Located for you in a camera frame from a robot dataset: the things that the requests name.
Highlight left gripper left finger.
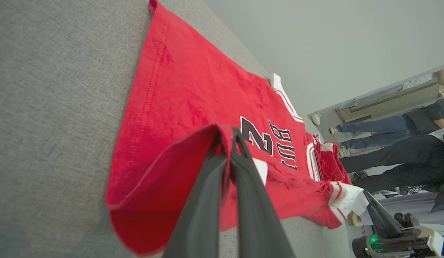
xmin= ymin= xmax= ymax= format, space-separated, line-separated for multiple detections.
xmin=162 ymin=142 xmax=231 ymax=258

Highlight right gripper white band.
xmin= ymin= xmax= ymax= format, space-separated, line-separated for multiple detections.
xmin=352 ymin=190 xmax=444 ymax=258

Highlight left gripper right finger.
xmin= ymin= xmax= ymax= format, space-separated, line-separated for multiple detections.
xmin=230 ymin=127 xmax=296 ymax=258

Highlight red Bulls 23 shorts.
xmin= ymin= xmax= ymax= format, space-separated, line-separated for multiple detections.
xmin=313 ymin=133 xmax=351 ymax=185

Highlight red white-sleeved Bulls jersey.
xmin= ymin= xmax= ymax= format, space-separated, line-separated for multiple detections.
xmin=105 ymin=0 xmax=369 ymax=257

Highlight person in black trousers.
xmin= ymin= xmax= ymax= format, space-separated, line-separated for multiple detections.
xmin=340 ymin=125 xmax=444 ymax=194

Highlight person in blue jeans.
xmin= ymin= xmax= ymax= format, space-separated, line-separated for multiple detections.
xmin=329 ymin=96 xmax=444 ymax=158

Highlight grey fabric sofa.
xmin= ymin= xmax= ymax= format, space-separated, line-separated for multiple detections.
xmin=0 ymin=0 xmax=351 ymax=258

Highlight beige wooden frame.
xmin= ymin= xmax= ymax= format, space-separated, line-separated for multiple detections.
xmin=335 ymin=82 xmax=441 ymax=125

